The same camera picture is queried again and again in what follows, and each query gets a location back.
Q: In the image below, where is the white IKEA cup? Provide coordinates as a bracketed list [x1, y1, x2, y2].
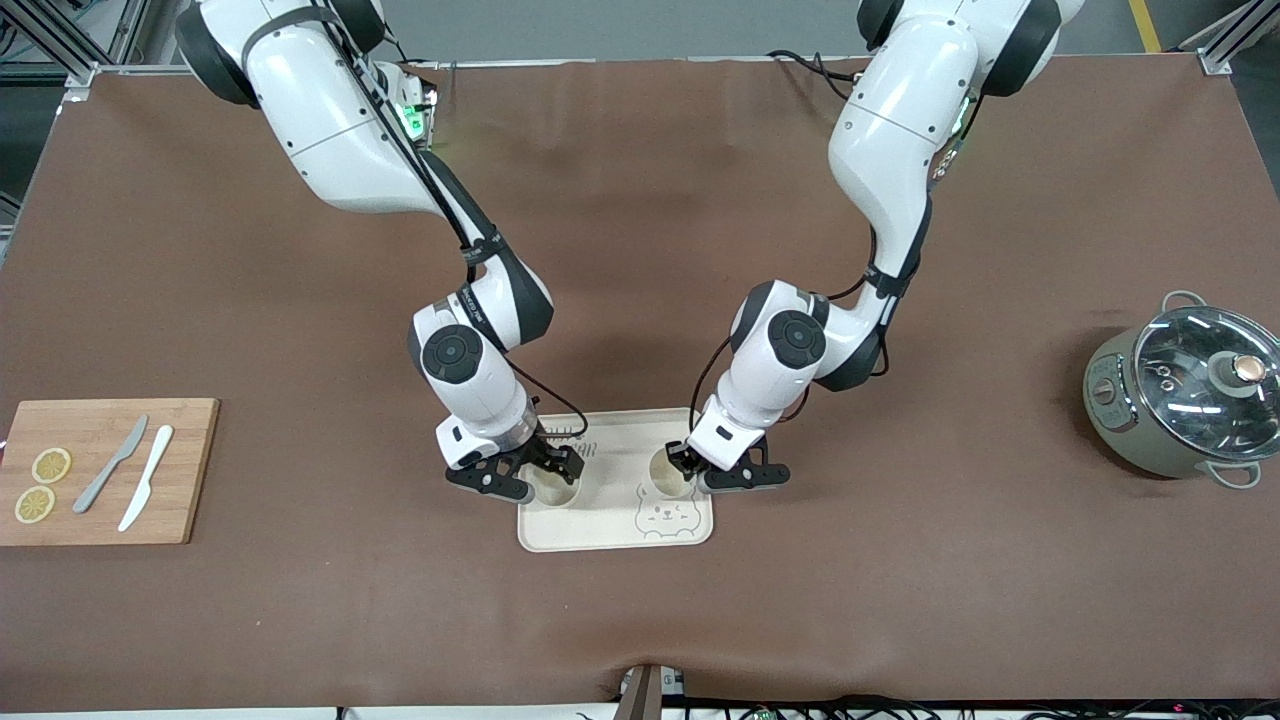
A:
[527, 458, 582, 509]
[645, 445, 699, 499]

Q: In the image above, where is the beige bear print tray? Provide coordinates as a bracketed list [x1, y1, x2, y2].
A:
[517, 407, 715, 553]

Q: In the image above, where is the brown table cover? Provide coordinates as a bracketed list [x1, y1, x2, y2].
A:
[0, 55, 1280, 714]

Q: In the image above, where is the white plastic knife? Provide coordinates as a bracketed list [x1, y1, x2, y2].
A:
[118, 424, 175, 533]

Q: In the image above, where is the grey plastic knife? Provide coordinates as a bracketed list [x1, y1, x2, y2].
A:
[72, 414, 150, 515]

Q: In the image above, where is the wooden cutting board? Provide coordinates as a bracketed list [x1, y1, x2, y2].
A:
[0, 398, 220, 547]

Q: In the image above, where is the grey-green electric cooking pot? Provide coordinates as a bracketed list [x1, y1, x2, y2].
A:
[1083, 289, 1280, 490]

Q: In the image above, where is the glass pot lid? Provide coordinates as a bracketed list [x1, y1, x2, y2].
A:
[1133, 305, 1280, 462]

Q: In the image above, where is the grey table edge bracket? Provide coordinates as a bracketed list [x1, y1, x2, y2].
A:
[614, 662, 687, 720]

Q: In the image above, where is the black arm base cable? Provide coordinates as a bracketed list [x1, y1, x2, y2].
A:
[767, 48, 863, 86]

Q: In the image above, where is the aluminium frame profile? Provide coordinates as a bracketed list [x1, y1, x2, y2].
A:
[1180, 0, 1280, 77]
[0, 0, 151, 101]

